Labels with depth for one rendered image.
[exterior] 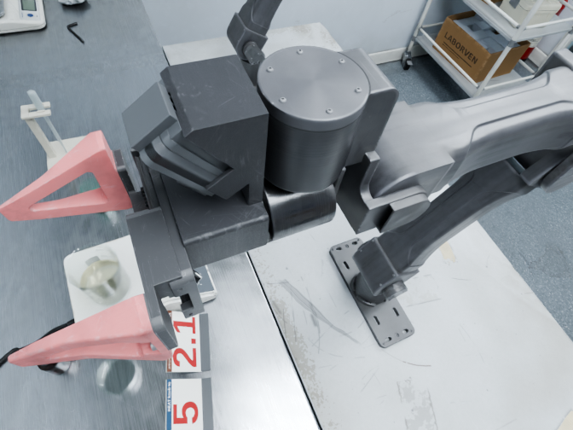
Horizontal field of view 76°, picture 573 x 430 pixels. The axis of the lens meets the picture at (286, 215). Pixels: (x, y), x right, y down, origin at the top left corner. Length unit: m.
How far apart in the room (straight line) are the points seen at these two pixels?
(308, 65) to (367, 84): 0.03
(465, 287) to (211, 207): 0.63
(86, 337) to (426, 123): 0.26
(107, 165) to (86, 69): 0.82
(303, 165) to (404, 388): 0.53
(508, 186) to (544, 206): 1.98
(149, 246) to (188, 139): 0.07
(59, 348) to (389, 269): 0.42
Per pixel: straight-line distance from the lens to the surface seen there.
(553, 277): 2.22
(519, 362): 0.79
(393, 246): 0.54
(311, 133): 0.18
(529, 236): 2.27
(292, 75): 0.20
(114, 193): 0.29
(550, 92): 0.40
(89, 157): 0.26
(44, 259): 0.76
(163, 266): 0.20
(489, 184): 0.49
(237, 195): 0.22
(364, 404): 0.65
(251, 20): 0.88
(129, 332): 0.20
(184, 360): 0.61
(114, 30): 1.20
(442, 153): 0.29
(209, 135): 0.16
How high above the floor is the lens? 1.52
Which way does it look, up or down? 57 degrees down
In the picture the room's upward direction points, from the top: 11 degrees clockwise
